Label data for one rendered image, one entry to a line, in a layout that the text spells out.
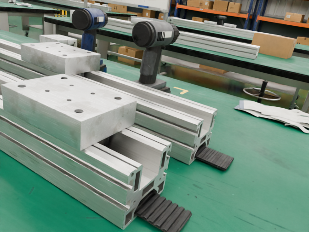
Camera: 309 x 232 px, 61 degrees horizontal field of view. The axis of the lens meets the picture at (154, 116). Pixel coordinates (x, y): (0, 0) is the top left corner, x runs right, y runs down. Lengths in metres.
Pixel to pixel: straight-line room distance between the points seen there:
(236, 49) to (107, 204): 1.71
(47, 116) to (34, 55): 0.35
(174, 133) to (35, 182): 0.24
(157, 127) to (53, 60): 0.29
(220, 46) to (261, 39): 0.50
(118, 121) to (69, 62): 0.28
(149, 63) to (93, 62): 0.14
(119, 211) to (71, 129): 0.11
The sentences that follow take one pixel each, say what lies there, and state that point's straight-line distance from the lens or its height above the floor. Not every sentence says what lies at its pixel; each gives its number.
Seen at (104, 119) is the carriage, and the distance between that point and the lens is 0.34.
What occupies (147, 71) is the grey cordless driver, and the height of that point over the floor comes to 0.88.
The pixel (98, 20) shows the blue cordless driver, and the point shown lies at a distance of 0.83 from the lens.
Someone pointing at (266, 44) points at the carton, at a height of 0.86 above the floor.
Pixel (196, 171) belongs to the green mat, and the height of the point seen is 0.78.
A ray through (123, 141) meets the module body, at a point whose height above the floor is 0.85.
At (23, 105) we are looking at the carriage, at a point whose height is 0.89.
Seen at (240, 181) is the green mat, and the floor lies 0.78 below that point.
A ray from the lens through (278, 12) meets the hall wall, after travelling 10.87.
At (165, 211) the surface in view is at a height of 0.79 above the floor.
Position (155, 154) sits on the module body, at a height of 0.85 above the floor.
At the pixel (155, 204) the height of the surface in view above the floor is 0.79.
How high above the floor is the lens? 1.04
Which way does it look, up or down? 23 degrees down
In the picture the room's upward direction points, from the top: 9 degrees clockwise
